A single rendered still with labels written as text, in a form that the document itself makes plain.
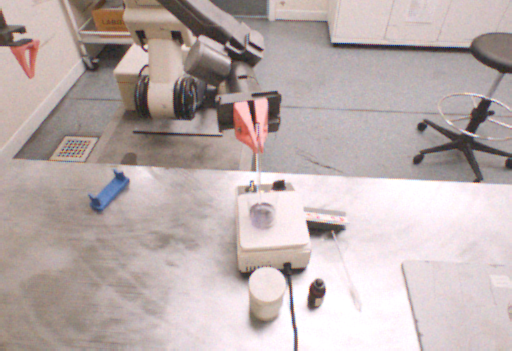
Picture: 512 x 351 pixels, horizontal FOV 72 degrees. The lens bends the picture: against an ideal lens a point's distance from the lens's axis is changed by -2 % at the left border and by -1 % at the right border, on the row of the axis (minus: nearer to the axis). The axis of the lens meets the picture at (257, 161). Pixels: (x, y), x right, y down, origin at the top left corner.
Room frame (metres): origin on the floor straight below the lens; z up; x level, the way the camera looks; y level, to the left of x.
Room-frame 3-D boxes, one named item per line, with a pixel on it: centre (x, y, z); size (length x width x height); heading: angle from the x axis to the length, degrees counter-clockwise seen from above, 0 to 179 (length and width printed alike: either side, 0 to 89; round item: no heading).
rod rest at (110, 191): (0.52, 0.33, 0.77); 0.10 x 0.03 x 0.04; 157
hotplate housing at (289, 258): (0.41, -0.02, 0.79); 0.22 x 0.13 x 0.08; 5
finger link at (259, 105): (0.41, 0.02, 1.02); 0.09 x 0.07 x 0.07; 11
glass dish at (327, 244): (0.38, -0.15, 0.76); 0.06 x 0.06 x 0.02
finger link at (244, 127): (0.41, 0.00, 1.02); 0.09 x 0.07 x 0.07; 10
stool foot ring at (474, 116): (1.44, -1.12, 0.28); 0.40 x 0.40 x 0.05
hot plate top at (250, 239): (0.39, -0.02, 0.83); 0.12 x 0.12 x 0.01; 5
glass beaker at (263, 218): (0.38, -0.01, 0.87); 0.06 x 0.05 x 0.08; 105
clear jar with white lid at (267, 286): (0.26, -0.01, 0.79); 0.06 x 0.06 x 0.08
